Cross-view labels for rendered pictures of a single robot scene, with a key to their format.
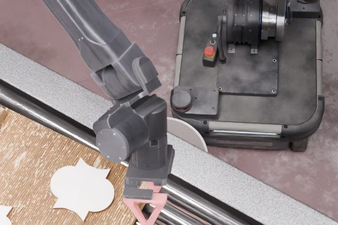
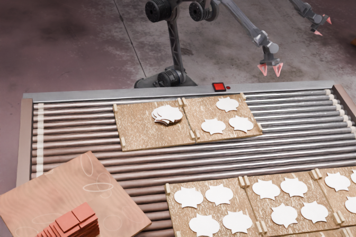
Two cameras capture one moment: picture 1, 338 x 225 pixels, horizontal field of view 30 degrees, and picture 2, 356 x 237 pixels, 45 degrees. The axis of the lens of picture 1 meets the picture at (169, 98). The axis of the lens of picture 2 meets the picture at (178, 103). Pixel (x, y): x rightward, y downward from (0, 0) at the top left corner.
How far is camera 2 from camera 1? 2.17 m
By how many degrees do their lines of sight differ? 39
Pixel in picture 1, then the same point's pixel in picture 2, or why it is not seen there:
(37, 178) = (212, 109)
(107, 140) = (272, 47)
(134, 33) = not seen: hidden behind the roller
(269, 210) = (270, 87)
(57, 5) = (246, 20)
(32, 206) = (219, 116)
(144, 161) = (272, 57)
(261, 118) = not seen: hidden behind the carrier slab
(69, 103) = (194, 91)
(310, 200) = not seen: hidden behind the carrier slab
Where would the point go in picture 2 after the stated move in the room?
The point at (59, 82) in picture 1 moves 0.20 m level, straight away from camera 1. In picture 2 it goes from (185, 88) to (156, 78)
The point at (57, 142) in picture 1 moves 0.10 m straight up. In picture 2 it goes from (206, 99) to (209, 87)
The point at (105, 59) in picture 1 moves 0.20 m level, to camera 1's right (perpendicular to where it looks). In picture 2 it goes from (258, 31) to (274, 18)
